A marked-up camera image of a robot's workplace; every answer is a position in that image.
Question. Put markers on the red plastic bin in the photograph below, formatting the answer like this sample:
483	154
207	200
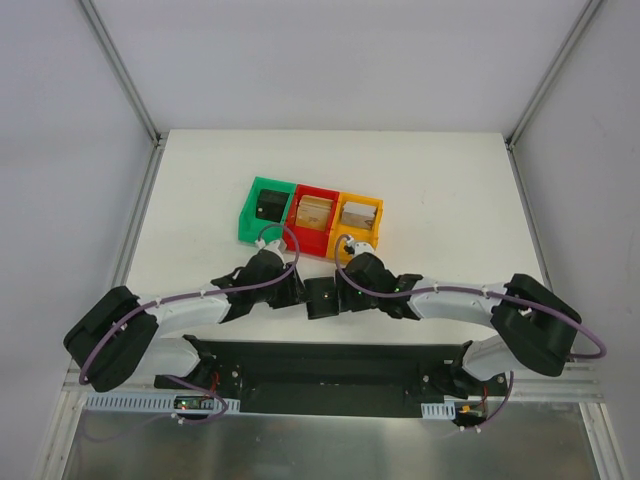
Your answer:
311	242

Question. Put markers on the yellow plastic bin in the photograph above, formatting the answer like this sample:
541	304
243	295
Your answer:
361	235

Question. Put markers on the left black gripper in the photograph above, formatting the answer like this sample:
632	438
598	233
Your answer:
298	291

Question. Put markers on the green plastic bin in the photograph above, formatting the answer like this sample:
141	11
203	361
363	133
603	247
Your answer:
248	225

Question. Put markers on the right aluminium frame post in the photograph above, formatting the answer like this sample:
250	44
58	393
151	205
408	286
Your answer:
577	31

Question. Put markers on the aluminium frame post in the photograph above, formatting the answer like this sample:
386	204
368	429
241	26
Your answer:
577	31
114	59

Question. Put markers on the white cable duct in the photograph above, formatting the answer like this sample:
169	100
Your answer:
153	403
445	410

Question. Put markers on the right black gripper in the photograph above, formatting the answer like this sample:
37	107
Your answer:
341	298

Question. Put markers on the left aluminium frame post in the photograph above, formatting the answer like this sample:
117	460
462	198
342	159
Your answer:
114	59

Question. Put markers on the left white cable duct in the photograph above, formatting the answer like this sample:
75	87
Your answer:
153	403

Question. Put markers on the right white cable duct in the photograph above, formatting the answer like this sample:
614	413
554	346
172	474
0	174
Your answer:
445	410

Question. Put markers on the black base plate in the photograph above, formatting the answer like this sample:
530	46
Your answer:
388	381

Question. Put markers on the black card stack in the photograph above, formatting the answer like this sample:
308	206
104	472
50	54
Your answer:
270	205

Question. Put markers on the black leather card holder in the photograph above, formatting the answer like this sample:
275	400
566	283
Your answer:
322	298

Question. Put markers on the silver card stack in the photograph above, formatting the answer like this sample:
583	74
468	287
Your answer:
358	215

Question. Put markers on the gold card stack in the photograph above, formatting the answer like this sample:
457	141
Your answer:
313	212

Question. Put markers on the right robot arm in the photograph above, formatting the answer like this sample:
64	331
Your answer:
534	329

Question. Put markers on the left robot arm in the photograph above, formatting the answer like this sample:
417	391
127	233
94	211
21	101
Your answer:
123	336

